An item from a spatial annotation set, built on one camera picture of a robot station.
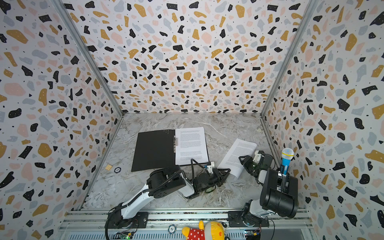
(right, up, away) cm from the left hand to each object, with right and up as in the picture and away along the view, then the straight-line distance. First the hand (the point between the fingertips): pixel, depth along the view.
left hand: (233, 171), depth 81 cm
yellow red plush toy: (-13, -22, -16) cm, 30 cm away
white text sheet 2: (+1, +3, +13) cm, 14 cm away
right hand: (+7, +5, +12) cm, 15 cm away
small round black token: (-68, -2, +9) cm, 69 cm away
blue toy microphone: (+22, +11, -12) cm, 28 cm away
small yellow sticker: (-74, -1, +9) cm, 74 cm away
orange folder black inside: (-48, +8, +21) cm, 53 cm away
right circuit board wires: (+7, -28, -9) cm, 30 cm away
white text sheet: (-24, +12, +23) cm, 35 cm away
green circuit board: (-54, -28, -10) cm, 62 cm away
